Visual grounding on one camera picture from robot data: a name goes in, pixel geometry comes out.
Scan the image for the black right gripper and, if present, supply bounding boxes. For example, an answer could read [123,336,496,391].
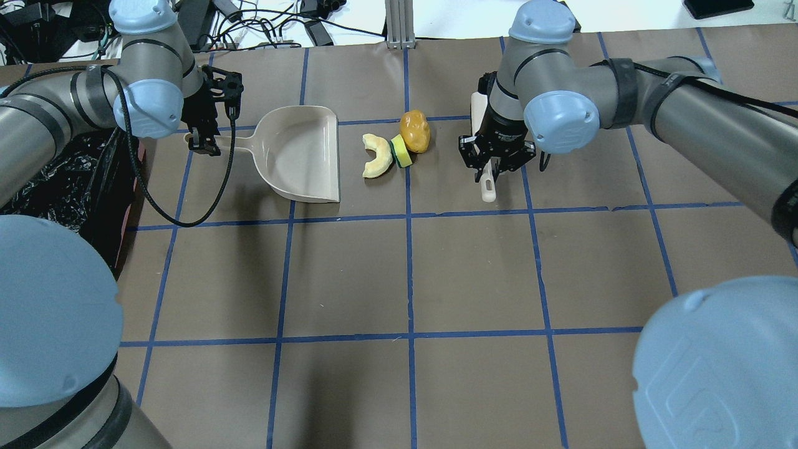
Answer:
[458,104,537,188]

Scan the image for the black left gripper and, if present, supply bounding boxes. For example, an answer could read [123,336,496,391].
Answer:
[182,65,244,157]

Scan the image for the beige hand brush black bristles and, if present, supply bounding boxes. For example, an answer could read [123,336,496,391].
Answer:
[469,91,498,203]

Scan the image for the yellow potato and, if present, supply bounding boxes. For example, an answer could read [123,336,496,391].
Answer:
[399,110,431,153]

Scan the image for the yellow green sponge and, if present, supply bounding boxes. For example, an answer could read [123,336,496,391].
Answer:
[388,134,413,168]

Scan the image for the beige plastic dustpan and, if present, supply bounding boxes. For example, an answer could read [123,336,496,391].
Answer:
[216,105,341,203]

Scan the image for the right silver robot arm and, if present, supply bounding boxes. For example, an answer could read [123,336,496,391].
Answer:
[459,1,796,448]

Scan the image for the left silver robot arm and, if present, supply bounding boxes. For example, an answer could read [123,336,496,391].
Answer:
[2,1,243,448]

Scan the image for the bin with black bag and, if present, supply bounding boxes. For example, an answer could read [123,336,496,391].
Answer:
[2,128,137,278]

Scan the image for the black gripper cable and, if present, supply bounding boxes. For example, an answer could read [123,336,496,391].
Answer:
[0,65,239,228]

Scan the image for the aluminium frame post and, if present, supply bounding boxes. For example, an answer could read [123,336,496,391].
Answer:
[385,0,416,49]

